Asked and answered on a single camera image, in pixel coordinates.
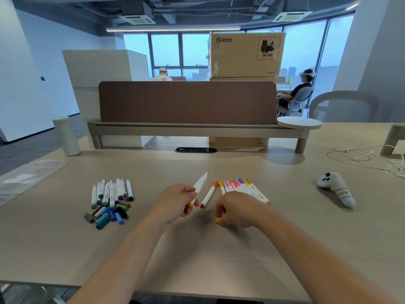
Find person's right hand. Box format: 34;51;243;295
215;191;264;230

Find person's left hand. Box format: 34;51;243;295
153;184;200;232

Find white marker with orange tip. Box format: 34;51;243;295
189;172;208;208

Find person's right forearm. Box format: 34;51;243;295
253;204;397;304

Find person's left forearm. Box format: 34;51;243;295
67;208;173;304

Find white marker with red cap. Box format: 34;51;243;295
200;181;219;209

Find row of warm-coloured markers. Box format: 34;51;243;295
218;178;272;206

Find row of blue green markers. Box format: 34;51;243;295
91;178;134;210

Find pile of loose marker caps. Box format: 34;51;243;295
84;201;132;231

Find brown desk partition panel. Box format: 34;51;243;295
98;81;278;126

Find white handheld controller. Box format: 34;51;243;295
317;172;356;209

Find white cylinder container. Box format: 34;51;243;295
52;116;81;157

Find white office chair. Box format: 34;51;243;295
278;87;316;117

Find large cardboard box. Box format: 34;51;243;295
208;32;287;79

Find grey mesh chair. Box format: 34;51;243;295
309;90;381;123

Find long ceiling light bar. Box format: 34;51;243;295
106;26;241;33

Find clear plastic bag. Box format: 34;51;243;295
0;159;68;207

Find ceiling air conditioner unit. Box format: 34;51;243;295
118;14;156;25
272;11;313;23

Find black desk cable grommet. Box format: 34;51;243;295
175;147;218;154

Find glass window wall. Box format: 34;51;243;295
123;14;355;106

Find white cable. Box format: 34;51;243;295
326;145;405;180

